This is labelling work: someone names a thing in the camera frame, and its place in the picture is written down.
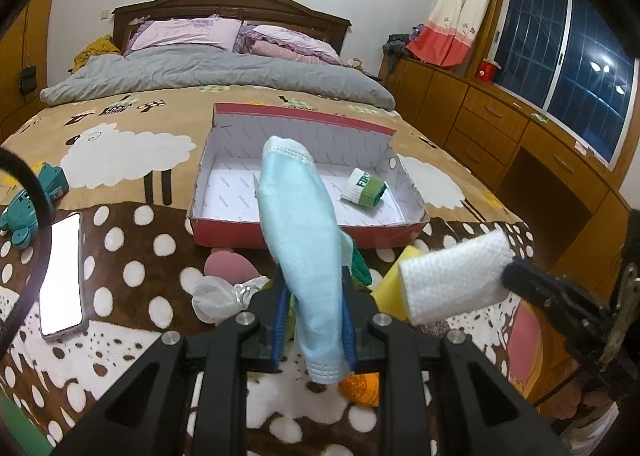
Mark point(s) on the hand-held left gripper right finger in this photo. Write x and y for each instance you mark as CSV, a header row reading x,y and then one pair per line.
x,y
348,336

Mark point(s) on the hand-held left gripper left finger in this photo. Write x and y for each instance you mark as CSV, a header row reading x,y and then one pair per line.
x,y
283,316

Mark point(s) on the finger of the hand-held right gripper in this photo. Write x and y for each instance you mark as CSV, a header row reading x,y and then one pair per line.
x,y
550,288

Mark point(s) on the orange cloth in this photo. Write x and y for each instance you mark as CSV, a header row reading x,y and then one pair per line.
x,y
360,388

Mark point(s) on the yellow sponge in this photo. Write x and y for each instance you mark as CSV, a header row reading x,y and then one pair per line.
x,y
390,296

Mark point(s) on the white plastic bag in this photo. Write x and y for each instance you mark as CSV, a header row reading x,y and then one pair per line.
x,y
215,298

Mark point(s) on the pink round pad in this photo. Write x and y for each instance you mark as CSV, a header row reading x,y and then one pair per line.
x,y
227,263

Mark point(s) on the blue face mask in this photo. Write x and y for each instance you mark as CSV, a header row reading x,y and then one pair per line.
x,y
295,236

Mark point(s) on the white towel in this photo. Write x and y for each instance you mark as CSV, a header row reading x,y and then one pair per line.
x,y
450,276

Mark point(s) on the red cardboard box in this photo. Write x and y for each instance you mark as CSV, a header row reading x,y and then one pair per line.
x,y
235,196

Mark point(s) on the white green sock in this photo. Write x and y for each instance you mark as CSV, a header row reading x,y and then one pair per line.
x,y
362,186

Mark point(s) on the person's right hand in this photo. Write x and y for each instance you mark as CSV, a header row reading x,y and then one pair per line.
x,y
582,393

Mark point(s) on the small pink card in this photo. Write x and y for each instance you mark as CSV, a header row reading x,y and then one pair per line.
x,y
584,147

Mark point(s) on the small green card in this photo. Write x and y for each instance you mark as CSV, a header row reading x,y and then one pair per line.
x,y
539,116

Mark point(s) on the wooden drawer cabinet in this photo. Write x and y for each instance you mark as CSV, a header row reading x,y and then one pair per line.
x,y
490,120

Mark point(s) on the white smartphone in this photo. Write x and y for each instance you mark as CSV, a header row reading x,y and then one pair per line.
x,y
62,276

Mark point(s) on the red container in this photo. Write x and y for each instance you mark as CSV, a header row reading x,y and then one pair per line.
x,y
487,71

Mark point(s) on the printed sheep blanket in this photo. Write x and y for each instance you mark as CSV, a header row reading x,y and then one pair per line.
x,y
125,150

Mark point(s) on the window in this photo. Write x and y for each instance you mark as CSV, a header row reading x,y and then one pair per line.
x,y
530,35

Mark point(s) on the grey duvet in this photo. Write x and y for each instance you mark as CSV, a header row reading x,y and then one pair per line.
x,y
225,65

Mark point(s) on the small beige figurine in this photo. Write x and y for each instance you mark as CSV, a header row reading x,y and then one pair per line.
x,y
356,62

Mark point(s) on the pink folded blanket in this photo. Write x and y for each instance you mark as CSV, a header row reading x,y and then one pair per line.
x,y
285,51

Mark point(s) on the lilac ruffled pillow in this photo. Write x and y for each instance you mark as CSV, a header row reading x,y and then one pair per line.
x,y
300,38

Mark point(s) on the teal dinosaur toy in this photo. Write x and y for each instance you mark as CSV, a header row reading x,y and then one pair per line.
x,y
20,216

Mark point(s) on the dark clothes pile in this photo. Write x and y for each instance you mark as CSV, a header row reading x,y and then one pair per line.
x,y
397,48

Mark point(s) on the floral curtain with red hem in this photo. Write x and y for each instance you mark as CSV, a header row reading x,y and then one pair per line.
x,y
450,20

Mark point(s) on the dark wooden headboard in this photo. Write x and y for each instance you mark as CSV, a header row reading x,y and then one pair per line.
x,y
225,3

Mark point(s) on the yellow cloth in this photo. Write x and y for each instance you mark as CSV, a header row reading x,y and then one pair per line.
x,y
95,53

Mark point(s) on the black bag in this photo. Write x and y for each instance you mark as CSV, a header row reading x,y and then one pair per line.
x,y
28,80

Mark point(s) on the wooden wardrobe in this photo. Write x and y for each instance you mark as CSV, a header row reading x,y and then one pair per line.
x,y
30,35

